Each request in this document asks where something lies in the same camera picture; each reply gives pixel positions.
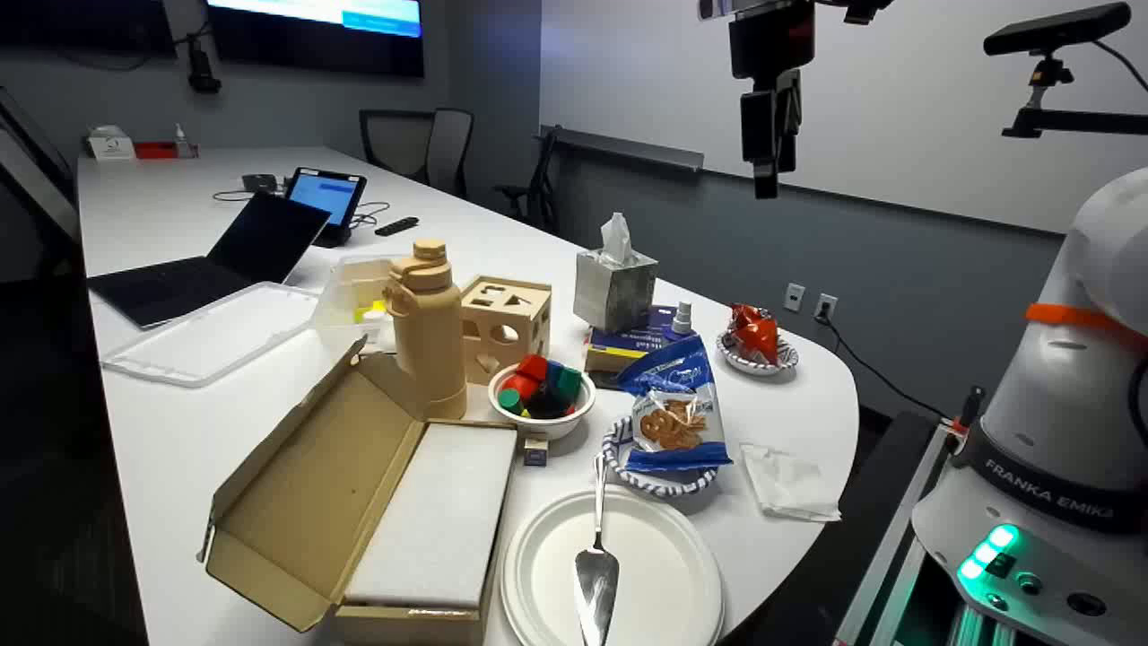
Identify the yellow and blue box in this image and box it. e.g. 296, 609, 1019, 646
583, 342, 650, 388

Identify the black power cable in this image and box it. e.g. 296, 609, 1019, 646
819, 311, 961, 425

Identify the black camera on stand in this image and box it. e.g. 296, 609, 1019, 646
980, 0, 1148, 144

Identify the metal robot stand frame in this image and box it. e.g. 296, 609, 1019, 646
831, 410, 977, 646

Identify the blue patterned paper plate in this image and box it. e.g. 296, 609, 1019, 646
598, 410, 724, 498

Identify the white whiteboard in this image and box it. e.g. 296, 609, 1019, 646
534, 0, 1148, 236

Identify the clear blue snack bag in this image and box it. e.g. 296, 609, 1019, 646
613, 335, 737, 481

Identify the wall mounted TV screen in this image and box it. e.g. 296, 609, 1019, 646
205, 0, 428, 83

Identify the black conference camera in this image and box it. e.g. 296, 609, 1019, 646
181, 29, 225, 97

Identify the white foam insert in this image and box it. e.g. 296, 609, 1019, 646
341, 425, 522, 609

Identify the tan water bottle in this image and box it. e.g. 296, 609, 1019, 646
384, 236, 469, 425

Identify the large white paper plate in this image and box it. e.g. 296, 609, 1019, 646
499, 481, 730, 646

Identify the clear plastic tray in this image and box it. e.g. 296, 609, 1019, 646
102, 284, 324, 388

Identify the black tablet blue screen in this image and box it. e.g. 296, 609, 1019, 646
282, 166, 371, 248

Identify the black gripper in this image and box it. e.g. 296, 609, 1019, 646
740, 83, 804, 200

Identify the green toy block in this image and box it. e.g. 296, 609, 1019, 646
546, 363, 589, 407

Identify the brown cardboard box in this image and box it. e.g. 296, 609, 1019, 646
194, 335, 525, 646

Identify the black office chair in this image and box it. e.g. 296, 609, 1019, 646
425, 105, 476, 200
494, 121, 562, 236
354, 105, 439, 182

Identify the white paper napkin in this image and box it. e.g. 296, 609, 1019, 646
737, 437, 847, 525

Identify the small white saucer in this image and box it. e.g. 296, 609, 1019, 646
718, 325, 804, 385

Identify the white tissue box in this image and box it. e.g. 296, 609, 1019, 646
83, 121, 140, 166

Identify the grey leaning board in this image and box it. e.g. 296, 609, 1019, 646
0, 97, 83, 245

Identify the black laptop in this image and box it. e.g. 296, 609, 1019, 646
88, 191, 335, 329

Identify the metal cake server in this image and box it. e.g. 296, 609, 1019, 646
572, 446, 623, 646

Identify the grey tissue box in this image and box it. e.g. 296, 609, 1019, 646
572, 213, 659, 336

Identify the white bowl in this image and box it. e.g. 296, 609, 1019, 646
483, 357, 598, 440

